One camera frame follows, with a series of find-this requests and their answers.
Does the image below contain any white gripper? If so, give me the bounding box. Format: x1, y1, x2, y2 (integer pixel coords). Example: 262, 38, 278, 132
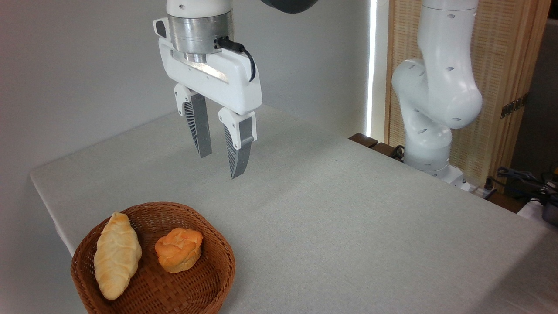
153, 17, 263, 180

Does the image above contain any round orange bread bun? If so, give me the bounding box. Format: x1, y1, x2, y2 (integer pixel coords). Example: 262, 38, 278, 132
155, 227, 204, 274

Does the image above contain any long pale bread loaf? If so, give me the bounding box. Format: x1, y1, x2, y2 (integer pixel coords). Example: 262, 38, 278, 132
93, 212, 143, 301

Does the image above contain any brown woven wicker basket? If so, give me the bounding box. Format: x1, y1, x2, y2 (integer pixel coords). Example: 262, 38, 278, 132
71, 201, 236, 314

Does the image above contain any grey tablecloth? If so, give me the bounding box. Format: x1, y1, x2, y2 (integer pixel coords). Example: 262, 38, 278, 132
30, 104, 558, 314

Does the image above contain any light wooden slatted screen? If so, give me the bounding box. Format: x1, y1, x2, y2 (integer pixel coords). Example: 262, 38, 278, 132
384, 0, 552, 189

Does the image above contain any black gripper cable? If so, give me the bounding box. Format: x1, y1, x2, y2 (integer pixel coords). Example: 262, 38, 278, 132
217, 37, 257, 82

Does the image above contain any white vertical frame post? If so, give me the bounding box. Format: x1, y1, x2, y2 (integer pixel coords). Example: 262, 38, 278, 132
365, 0, 389, 143

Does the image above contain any dark metal hinge bracket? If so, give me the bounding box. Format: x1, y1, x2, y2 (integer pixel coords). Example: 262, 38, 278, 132
500, 93, 530, 119

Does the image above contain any bundle of dark cables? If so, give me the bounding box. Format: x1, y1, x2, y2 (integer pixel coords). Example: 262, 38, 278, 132
484, 166, 558, 205

